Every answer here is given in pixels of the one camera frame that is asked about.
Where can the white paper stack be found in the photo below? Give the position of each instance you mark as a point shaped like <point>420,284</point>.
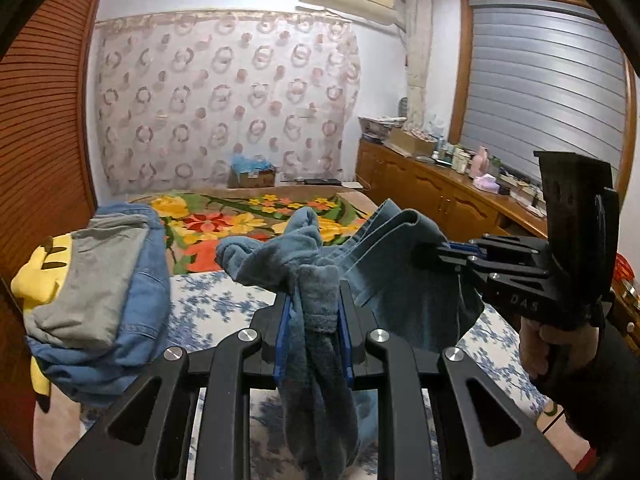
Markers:
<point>382,127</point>

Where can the small cardboard box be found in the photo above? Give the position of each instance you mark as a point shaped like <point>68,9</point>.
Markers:
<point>252,179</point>

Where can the grey and yellow garment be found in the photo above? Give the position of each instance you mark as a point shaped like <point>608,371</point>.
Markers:
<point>90,285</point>

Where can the person's right hand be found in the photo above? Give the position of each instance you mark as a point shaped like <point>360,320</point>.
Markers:
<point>575,347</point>

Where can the white blue floral blanket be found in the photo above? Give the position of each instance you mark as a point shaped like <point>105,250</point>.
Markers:
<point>220,305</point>

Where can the circle patterned curtain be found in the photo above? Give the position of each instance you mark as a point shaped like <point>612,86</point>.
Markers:
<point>200,110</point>

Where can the white wrapped pipe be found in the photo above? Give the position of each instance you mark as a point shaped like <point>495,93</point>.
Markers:
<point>419,60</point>

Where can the open cardboard box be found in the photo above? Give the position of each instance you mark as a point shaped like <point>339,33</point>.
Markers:
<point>412,142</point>

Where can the pile of folded clothes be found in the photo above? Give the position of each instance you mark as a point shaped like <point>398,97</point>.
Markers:
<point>135,320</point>

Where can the pink bottle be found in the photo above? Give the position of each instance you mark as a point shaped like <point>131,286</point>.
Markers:
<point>481,160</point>

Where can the pink tissue pack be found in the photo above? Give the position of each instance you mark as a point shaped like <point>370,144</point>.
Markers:
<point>486,182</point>

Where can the grey window blind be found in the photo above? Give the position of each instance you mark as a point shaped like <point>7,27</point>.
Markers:
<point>540,85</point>

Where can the row of small bottles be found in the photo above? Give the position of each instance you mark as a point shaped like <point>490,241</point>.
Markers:
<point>452,155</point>

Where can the peach flowered bedspread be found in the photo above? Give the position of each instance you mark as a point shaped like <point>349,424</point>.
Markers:
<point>225,225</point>

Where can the teal pants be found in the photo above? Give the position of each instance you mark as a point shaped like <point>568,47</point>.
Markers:
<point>400,300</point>

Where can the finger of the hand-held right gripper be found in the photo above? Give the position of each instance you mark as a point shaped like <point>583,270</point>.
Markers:
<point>460,262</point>
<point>465,247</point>

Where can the wooden sideboard cabinet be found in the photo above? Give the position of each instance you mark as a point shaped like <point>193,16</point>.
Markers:
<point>425,190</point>

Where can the wooden window frame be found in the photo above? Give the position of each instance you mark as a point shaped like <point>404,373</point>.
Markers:
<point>465,85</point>

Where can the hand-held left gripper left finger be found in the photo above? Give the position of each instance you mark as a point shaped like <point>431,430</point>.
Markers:
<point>281,340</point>

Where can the wooden louvred wardrobe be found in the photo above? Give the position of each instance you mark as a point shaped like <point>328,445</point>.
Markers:
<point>40,135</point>

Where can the blue plastic bag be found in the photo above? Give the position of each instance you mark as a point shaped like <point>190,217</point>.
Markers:
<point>252,162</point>

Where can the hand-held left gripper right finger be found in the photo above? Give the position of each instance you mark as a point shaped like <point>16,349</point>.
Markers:
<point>348,345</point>

